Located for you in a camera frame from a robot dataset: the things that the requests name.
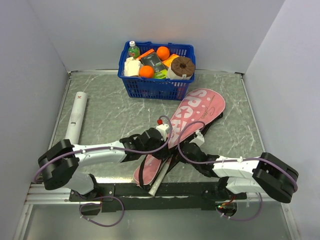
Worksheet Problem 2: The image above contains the purple cable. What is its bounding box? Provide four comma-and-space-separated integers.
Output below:
33, 114, 173, 228
176, 120, 299, 221

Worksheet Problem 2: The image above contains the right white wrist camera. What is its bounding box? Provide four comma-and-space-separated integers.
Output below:
190, 130, 205, 147

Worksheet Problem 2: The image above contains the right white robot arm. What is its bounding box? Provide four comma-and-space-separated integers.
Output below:
177, 142, 299, 203

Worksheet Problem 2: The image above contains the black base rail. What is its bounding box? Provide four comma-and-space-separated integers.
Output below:
68, 181, 251, 213

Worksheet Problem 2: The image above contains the orange carton box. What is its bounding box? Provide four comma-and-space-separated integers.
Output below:
136, 49, 155, 61

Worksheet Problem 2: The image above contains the blue plastic basket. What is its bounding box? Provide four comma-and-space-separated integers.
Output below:
117, 40, 196, 101

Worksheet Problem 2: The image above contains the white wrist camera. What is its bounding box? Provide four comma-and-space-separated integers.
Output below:
190, 130, 205, 147
155, 118, 171, 141

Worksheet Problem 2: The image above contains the white shuttlecock tube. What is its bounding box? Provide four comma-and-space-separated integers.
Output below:
65, 91, 88, 145

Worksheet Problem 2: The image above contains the white crumpled paper bag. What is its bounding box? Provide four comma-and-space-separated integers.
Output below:
123, 57, 142, 77

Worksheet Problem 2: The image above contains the black green box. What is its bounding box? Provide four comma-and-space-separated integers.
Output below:
140, 52, 167, 79

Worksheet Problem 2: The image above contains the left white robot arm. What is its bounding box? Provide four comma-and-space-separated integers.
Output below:
37, 124, 171, 201

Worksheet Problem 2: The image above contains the orange fruit front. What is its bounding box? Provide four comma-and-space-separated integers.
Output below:
139, 65, 155, 78

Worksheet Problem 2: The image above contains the orange fruit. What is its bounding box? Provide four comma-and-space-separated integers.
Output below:
139, 65, 155, 78
156, 46, 170, 61

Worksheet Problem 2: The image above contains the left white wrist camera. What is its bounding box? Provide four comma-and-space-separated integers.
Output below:
155, 118, 171, 141

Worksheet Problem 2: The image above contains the orange fruit rear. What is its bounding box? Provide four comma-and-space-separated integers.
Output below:
156, 46, 170, 61

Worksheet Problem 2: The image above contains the pink racket cover bag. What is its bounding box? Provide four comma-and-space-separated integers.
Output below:
133, 88, 226, 189

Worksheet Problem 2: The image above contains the green drink bottle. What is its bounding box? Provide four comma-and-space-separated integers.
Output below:
128, 41, 141, 59

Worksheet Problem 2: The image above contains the orange snack packet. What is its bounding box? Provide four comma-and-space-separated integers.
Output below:
162, 54, 179, 68

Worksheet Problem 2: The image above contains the aluminium mounting rail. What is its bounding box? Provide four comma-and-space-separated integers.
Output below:
24, 184, 71, 205

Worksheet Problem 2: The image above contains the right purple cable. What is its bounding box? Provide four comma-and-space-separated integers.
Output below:
176, 120, 299, 221

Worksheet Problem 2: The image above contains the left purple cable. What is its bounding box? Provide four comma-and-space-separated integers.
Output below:
33, 114, 173, 228

